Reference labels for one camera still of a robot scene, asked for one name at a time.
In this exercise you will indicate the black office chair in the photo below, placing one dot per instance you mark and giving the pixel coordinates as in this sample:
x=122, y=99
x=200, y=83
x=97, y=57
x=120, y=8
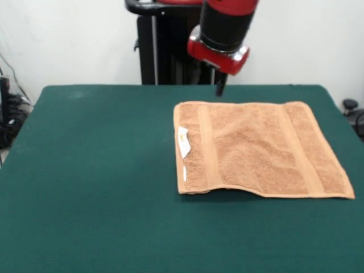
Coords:
x=354, y=113

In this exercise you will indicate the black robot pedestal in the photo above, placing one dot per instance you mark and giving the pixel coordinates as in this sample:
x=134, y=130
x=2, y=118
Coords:
x=167, y=57

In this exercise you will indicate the black equipment box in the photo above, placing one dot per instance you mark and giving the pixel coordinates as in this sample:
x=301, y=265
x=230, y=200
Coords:
x=5, y=96

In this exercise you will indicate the tan terry towel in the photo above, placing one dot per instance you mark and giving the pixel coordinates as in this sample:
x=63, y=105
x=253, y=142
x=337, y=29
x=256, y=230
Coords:
x=256, y=153

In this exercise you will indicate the dark green table cloth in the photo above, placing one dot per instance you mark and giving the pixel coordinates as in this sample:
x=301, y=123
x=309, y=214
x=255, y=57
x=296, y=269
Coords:
x=85, y=185

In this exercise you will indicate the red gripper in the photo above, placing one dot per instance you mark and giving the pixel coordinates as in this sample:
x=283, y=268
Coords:
x=216, y=58

